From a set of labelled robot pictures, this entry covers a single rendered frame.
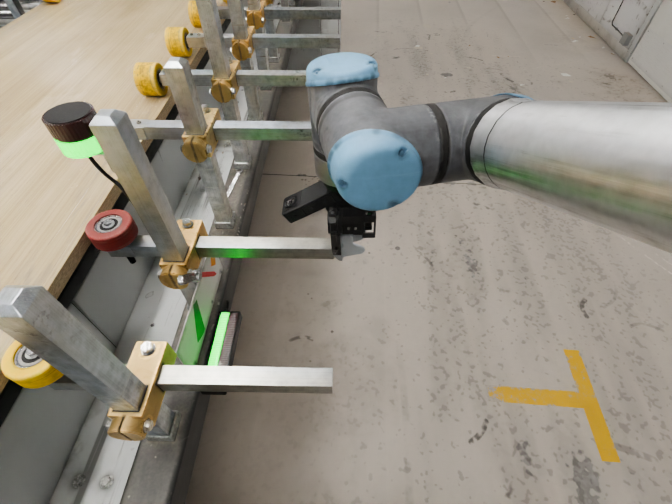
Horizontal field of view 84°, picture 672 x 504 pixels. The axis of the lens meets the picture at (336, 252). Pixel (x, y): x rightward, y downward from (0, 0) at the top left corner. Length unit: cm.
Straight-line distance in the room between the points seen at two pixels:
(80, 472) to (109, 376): 37
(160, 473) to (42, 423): 22
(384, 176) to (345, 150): 5
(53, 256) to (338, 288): 117
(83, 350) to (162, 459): 31
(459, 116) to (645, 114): 18
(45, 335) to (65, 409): 44
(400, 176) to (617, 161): 19
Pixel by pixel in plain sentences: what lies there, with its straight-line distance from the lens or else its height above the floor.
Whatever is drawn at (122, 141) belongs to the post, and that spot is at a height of 112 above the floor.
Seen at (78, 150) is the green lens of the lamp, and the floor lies 111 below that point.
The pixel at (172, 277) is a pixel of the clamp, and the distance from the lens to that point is 72.
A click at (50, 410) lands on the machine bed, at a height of 72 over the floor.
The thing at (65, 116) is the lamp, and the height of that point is 115.
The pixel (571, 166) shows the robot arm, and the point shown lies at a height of 123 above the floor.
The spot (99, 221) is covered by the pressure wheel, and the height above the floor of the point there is 91.
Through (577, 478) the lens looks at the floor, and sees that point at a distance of 161.
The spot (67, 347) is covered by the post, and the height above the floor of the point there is 103.
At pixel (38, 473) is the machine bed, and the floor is 68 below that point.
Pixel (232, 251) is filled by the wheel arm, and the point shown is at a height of 85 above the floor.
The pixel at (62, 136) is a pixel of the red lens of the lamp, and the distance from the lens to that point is 59.
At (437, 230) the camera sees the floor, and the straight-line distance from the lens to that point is 199.
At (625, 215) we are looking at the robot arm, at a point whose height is 123.
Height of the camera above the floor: 139
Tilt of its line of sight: 49 degrees down
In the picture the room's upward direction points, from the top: straight up
